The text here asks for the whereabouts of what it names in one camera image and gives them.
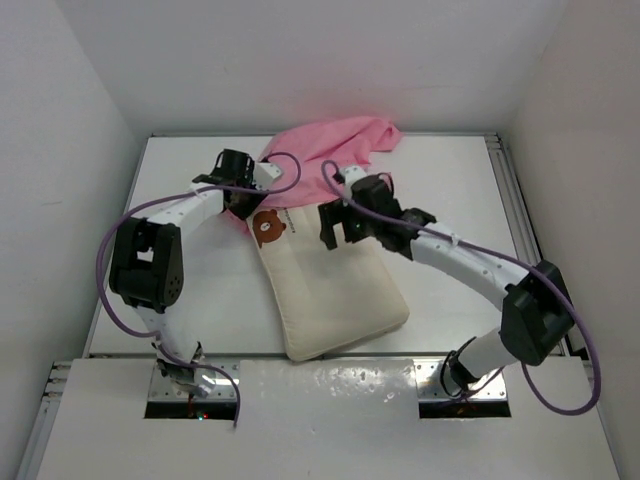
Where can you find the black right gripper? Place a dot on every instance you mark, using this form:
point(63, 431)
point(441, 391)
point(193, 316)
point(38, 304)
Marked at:
point(333, 213)

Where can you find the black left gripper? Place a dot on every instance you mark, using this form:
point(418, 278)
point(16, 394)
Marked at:
point(242, 211)

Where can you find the pink pillowcase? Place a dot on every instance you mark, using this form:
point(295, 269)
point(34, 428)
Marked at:
point(346, 141)

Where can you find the cream pillow with bear print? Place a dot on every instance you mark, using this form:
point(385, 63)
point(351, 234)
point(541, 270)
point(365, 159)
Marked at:
point(327, 299)

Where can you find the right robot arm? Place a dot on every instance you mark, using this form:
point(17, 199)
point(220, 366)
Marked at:
point(531, 300)

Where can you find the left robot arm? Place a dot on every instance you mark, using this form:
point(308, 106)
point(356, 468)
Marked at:
point(147, 270)

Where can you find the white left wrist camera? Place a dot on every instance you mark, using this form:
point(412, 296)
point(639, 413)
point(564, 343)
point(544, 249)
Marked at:
point(265, 175)

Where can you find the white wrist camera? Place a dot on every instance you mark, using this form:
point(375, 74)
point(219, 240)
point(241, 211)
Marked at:
point(265, 175)
point(347, 176)

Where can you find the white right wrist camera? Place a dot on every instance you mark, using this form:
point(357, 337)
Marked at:
point(347, 176)

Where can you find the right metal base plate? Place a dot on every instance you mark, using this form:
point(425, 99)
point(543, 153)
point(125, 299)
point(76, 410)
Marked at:
point(490, 388)

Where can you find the metal base plate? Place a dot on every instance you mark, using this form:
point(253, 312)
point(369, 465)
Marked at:
point(490, 388)
point(173, 383)

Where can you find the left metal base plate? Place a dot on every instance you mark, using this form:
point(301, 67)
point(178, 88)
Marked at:
point(173, 383)

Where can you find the aluminium frame rail left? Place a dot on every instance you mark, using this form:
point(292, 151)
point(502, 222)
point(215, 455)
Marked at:
point(44, 421)

